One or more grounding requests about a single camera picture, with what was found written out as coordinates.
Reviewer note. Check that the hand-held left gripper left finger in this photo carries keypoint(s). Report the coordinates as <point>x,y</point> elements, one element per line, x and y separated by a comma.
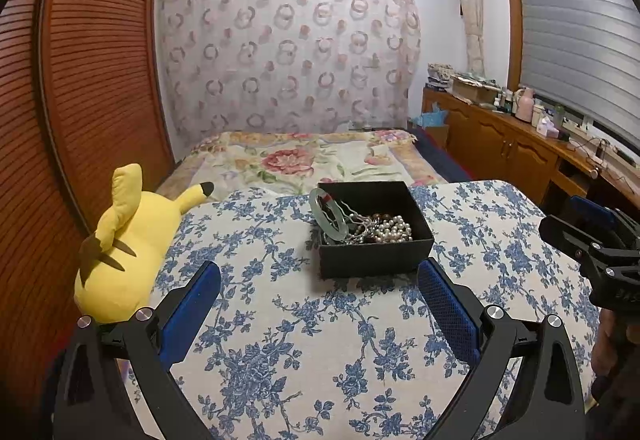
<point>192,310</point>

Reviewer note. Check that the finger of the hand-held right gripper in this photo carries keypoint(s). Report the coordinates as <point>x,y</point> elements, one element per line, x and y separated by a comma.
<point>592,211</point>
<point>565,232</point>

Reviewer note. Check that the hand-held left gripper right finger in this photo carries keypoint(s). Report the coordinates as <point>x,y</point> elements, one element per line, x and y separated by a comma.
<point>447,310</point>

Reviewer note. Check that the black jewelry box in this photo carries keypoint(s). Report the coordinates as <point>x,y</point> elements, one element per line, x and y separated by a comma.
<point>375,260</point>

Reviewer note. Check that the silver bangle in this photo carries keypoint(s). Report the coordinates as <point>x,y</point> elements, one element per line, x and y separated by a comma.
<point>357,219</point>

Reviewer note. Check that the pale jade bangle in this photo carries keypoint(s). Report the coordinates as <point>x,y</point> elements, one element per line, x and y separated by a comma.
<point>327,220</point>

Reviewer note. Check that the person's right forearm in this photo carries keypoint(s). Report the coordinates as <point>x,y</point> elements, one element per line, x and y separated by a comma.
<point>617,405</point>

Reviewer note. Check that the person's right hand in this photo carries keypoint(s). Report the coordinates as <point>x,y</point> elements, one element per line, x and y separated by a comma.
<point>610,340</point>

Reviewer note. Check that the yellow plush toy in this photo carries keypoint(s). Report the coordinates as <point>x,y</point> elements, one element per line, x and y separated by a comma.
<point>125,250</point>

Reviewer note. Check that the pink tissue box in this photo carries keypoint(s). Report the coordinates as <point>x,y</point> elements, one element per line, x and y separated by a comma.
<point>550,128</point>

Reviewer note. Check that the wooden sideboard cabinet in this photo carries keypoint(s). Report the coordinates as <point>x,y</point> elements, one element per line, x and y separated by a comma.
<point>500,145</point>

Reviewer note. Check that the blue floral tablecloth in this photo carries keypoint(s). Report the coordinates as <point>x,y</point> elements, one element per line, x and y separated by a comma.
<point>310,345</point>

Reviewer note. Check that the pink kettle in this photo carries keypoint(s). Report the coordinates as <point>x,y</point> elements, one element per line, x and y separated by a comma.
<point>524,106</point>

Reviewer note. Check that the dark blue bed sheet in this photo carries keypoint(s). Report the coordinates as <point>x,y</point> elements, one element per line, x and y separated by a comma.
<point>440,160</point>

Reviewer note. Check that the cardboard box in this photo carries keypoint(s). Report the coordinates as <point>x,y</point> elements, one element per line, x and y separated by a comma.
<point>472,90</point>

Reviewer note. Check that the blue plastic bag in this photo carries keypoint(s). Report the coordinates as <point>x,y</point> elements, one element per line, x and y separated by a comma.
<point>430,118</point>

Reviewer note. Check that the pink floral bed blanket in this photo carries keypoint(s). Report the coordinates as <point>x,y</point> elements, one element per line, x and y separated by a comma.
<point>290,160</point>

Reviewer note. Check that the grey window blind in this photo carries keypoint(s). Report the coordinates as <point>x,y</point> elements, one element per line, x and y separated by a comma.
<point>580,30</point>

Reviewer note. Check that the stack of papers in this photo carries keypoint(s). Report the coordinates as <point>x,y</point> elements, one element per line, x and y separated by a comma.
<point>440,78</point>

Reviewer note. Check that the wooden louvered wardrobe door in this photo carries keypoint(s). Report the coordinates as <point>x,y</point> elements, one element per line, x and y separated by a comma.
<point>90,95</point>

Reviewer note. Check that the beige lace curtain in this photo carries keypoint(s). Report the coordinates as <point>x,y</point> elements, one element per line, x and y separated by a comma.
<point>470,5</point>

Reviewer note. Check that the wooden window frame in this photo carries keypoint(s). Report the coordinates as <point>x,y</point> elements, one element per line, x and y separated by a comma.
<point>511,20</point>

